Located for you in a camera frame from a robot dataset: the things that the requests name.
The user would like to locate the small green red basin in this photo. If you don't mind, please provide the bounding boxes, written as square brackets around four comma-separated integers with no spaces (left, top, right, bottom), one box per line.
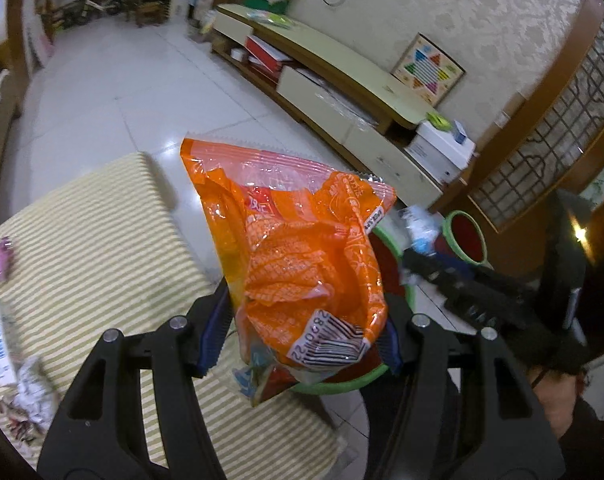
[442,210,492,268]

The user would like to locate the wooden lattice screen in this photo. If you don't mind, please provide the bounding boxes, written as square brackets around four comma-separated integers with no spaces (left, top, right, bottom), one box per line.
[466,15,604,233]

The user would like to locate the large green red basin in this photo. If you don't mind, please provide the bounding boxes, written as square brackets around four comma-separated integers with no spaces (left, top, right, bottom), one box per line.
[287,225,417,397]

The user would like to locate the brown patterned wrapper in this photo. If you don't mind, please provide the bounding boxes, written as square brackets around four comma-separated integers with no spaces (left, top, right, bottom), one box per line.
[0,395,48,443]

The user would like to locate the white cardboard box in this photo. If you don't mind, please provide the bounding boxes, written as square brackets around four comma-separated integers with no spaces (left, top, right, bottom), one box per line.
[404,121,477,183]

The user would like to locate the person's right forearm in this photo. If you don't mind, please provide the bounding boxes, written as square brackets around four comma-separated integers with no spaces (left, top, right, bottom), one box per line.
[529,365,590,441]

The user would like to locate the red folder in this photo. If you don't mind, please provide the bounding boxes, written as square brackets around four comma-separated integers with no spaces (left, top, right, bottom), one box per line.
[244,35,295,73]

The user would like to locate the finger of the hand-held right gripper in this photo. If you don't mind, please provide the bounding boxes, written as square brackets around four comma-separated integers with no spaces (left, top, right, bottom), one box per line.
[443,284,523,332]
[402,250,488,287]

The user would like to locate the chinese checkers board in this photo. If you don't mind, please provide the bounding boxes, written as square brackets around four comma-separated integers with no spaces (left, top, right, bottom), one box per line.
[392,32,466,108]

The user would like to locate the crumpled white paper ball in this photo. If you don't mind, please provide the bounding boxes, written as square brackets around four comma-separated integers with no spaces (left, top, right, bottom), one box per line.
[14,355,60,431]

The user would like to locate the orange snack bag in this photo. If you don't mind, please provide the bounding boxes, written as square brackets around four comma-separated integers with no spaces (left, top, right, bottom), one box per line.
[180,137,397,406]

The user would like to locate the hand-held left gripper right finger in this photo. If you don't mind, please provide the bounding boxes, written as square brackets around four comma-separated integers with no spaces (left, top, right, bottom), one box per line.
[379,294,567,480]

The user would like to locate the green plastic packet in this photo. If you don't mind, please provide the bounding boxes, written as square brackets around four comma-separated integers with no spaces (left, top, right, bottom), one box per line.
[247,10,295,31]

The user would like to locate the framed plant picture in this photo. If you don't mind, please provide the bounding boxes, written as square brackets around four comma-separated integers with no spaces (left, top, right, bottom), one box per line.
[579,165,604,211]

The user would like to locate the yellow checked tablecloth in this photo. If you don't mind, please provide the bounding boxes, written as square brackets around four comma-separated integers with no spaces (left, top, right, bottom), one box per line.
[0,152,347,480]

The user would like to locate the white balance bike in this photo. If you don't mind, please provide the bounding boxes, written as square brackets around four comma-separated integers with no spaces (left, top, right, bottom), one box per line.
[79,0,125,23]

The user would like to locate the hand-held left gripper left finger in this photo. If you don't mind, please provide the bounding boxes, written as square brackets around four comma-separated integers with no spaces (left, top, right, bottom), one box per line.
[36,276,235,480]

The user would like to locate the blue white wrapper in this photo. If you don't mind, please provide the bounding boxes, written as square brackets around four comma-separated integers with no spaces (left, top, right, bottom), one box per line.
[398,205,443,286]

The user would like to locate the cream wooden tv cabinet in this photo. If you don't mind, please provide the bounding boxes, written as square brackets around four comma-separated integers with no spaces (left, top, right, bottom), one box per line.
[209,4,475,211]

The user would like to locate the wooden chair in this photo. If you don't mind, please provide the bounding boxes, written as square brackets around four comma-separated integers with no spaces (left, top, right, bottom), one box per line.
[132,0,170,28]

